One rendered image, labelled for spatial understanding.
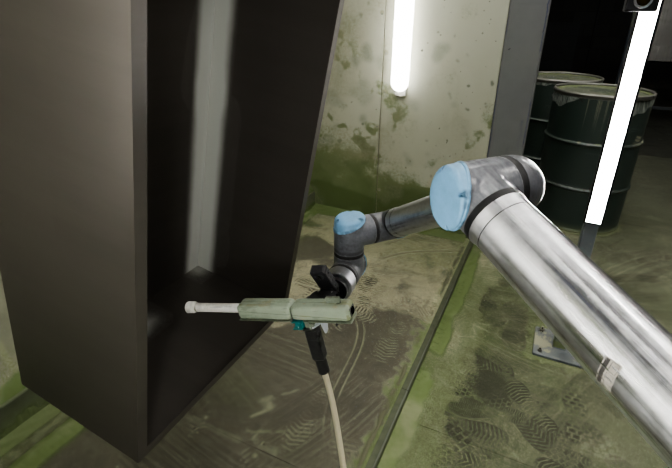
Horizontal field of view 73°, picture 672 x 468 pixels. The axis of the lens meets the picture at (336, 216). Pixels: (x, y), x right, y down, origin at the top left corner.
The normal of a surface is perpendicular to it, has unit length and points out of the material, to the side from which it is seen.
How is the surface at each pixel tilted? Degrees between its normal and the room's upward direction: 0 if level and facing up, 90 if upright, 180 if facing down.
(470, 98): 90
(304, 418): 0
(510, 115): 90
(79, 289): 90
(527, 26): 90
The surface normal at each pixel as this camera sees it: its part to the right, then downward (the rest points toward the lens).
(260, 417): 0.01, -0.91
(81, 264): -0.42, 0.36
